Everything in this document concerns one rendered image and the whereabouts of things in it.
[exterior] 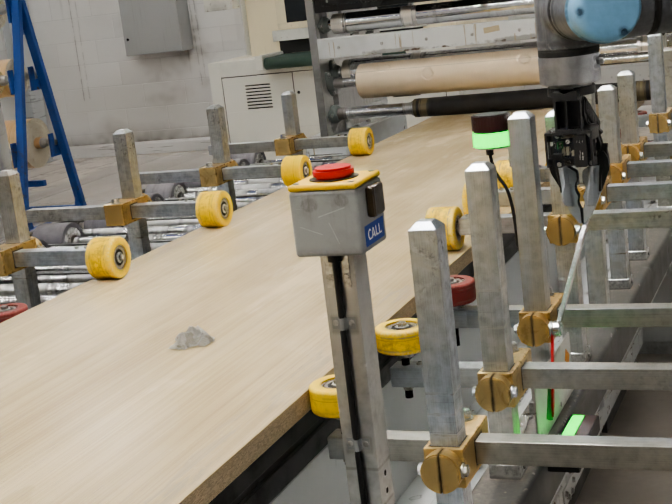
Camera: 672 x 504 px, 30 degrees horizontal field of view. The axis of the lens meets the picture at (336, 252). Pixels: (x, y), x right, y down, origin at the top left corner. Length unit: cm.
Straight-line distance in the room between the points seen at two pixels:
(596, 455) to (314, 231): 51
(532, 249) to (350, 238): 80
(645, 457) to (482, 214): 40
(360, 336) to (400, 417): 76
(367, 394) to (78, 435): 47
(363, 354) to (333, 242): 12
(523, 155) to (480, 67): 242
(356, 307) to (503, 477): 64
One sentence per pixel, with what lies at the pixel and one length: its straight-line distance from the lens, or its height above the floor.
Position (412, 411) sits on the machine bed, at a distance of 203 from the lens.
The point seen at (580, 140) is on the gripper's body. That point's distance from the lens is 187.
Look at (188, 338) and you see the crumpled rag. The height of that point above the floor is 91.
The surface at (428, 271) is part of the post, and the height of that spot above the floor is 106.
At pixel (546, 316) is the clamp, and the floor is 86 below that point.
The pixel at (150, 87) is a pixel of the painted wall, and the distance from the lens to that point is 1214.
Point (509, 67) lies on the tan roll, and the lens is 430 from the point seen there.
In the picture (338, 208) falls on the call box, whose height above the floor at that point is 120.
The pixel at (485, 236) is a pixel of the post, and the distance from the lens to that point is 169.
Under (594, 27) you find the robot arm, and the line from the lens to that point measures 174.
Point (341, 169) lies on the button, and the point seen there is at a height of 123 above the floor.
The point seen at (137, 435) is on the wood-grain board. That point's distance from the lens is 154.
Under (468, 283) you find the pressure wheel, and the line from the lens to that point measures 203.
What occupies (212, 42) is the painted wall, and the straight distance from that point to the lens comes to 1177.
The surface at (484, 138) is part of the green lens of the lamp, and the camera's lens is 192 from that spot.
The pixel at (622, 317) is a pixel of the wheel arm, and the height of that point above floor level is 85.
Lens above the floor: 140
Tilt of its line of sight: 12 degrees down
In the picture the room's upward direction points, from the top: 7 degrees counter-clockwise
